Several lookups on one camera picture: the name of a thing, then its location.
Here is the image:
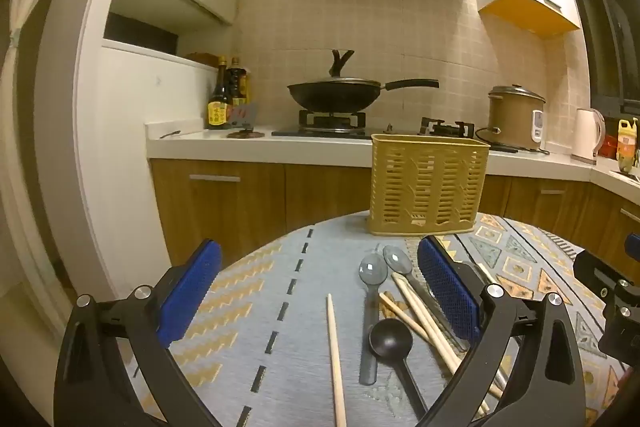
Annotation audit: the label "light wooden chopstick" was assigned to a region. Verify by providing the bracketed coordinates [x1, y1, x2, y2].
[326, 293, 348, 427]
[391, 273, 505, 400]
[397, 274, 493, 415]

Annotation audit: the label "dark window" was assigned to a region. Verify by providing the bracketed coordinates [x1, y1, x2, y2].
[567, 0, 640, 118]

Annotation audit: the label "yellow plastic utensil basket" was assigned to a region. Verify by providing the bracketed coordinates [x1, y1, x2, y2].
[367, 133, 491, 236]

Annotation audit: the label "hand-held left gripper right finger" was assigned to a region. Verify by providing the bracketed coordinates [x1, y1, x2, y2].
[416, 235, 587, 427]

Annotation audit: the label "patterned blue tablecloth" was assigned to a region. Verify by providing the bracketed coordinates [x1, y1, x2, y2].
[120, 209, 632, 427]

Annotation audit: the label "rice cooker power cable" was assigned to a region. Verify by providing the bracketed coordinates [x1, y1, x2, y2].
[474, 126, 551, 156]

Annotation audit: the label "yellow label soy sauce bottle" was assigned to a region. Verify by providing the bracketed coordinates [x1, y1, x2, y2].
[206, 56, 232, 130]

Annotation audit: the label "black plastic spoon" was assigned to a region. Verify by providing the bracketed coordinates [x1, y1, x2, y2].
[369, 318, 430, 414]

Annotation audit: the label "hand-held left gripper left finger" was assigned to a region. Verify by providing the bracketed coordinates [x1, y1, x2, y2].
[52, 238, 223, 427]

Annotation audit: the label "yellow detergent bottle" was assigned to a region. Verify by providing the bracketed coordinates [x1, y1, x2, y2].
[617, 117, 640, 173]

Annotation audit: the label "brown wooden chopstick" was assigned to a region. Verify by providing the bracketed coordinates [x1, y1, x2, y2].
[378, 292, 432, 344]

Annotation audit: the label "brown rice cooker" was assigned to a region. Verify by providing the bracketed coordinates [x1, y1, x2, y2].
[487, 84, 547, 152]

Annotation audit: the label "white electric kettle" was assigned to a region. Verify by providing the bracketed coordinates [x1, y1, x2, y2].
[571, 108, 606, 166]

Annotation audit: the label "black wok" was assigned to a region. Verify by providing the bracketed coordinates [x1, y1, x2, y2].
[286, 79, 440, 114]

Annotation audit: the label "kitchen counter with wooden cabinets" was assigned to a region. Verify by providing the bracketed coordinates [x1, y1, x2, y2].
[145, 121, 640, 280]

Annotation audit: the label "red label sauce bottle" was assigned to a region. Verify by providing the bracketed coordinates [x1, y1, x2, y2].
[226, 57, 250, 108]

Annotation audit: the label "black glass gas stove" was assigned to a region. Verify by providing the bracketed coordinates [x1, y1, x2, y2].
[271, 109, 476, 140]

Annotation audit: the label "red container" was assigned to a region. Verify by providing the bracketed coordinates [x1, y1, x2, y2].
[598, 134, 622, 158]

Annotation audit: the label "wok lid with black handle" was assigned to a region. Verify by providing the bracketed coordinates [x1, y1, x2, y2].
[287, 49, 383, 88]

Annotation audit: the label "clear grey plastic spoon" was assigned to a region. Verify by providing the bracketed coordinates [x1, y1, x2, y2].
[382, 245, 471, 353]
[358, 253, 389, 387]

